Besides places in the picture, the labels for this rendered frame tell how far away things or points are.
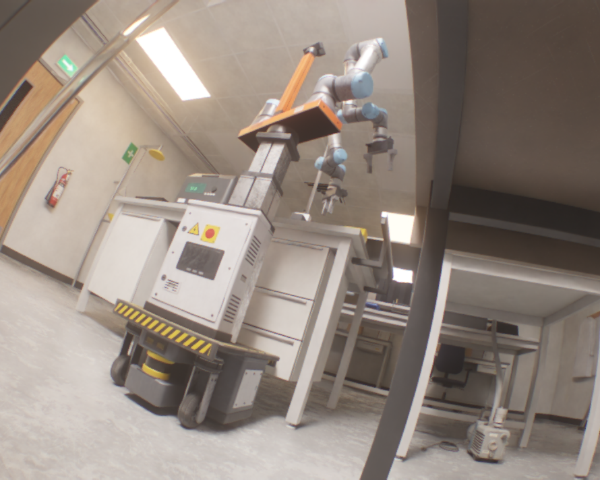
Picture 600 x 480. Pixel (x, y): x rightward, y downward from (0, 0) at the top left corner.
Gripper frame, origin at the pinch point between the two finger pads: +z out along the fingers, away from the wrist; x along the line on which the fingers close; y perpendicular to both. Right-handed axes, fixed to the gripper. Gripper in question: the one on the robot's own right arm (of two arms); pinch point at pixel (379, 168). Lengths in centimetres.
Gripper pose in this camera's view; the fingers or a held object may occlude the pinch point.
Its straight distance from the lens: 160.2
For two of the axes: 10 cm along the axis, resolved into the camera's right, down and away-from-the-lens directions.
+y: -8.0, -0.4, -6.0
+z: -0.6, 10.0, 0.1
